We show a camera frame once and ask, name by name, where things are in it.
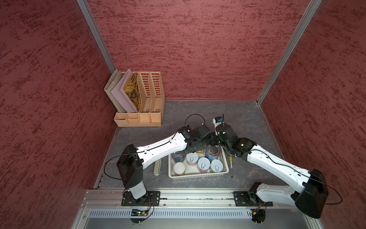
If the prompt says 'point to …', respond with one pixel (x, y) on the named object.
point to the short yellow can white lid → (179, 168)
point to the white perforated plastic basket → (210, 161)
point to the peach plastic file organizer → (150, 102)
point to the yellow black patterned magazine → (131, 90)
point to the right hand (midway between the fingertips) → (209, 137)
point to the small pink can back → (203, 164)
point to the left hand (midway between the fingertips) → (194, 150)
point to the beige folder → (116, 77)
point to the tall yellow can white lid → (199, 151)
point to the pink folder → (120, 96)
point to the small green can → (216, 166)
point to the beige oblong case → (157, 167)
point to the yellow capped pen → (231, 165)
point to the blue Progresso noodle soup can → (213, 152)
